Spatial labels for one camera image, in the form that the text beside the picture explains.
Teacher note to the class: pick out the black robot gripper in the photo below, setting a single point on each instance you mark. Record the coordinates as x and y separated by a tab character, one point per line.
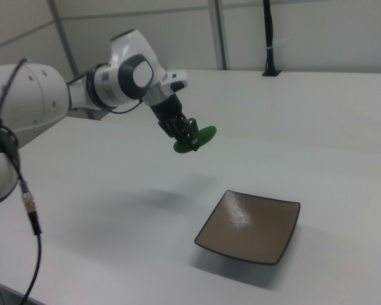
166	109

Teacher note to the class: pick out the green cucumber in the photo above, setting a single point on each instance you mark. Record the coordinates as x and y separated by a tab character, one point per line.
206	134

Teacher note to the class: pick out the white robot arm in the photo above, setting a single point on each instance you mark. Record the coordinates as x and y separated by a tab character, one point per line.
35	95

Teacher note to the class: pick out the square brown ceramic plate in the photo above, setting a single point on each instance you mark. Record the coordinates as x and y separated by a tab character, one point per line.
249	227

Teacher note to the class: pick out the grey partition frame post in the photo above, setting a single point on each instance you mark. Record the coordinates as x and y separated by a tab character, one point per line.
218	35
65	41

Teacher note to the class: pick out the black camera stand pole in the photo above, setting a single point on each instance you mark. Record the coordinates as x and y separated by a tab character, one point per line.
269	38

